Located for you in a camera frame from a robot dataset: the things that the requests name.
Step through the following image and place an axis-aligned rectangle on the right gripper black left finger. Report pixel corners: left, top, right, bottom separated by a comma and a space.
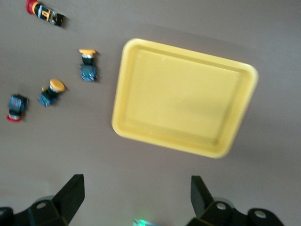
14, 174, 85, 226

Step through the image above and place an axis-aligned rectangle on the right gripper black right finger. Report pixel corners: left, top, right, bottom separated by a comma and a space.
188, 175, 285, 226

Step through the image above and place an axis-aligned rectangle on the yellow push button blue base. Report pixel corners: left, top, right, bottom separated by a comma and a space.
78, 48, 99, 83
37, 78, 66, 108

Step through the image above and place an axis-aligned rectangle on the brown table cover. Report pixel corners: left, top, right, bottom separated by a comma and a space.
0, 0, 301, 226

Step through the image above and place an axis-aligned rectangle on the yellow plastic tray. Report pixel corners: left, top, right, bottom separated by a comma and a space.
111, 38, 259, 159

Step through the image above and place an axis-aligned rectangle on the red push button blue base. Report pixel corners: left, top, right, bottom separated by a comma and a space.
6, 93, 29, 123

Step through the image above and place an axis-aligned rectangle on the red button orange black body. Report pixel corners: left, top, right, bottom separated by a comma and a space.
25, 0, 66, 28

